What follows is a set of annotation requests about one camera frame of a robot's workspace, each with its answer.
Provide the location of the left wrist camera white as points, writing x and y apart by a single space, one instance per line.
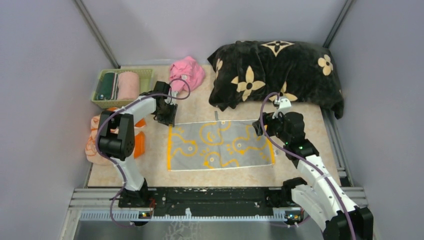
172 97

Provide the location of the grey yellow duck towel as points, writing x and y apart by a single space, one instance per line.
217 145

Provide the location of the rolled dark green towel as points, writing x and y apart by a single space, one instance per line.
108 87

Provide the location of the green plastic basket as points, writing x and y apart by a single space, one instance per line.
145 80

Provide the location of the rolled peach towel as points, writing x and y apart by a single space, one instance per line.
128 85

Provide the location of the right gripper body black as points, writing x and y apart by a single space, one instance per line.
274 127

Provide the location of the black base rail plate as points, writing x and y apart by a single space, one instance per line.
208 201

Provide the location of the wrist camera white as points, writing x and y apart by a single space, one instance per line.
172 97
282 105

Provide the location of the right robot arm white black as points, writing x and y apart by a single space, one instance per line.
316 191

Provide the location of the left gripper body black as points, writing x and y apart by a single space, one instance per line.
165 103

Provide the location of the pink towel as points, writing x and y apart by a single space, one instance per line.
185 74

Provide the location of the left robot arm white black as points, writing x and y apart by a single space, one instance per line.
132 179

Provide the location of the orange peach towel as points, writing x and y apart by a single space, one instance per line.
115 135

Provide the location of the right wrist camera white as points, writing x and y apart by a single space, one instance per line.
282 105

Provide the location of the black floral pillow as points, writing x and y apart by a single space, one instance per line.
255 70

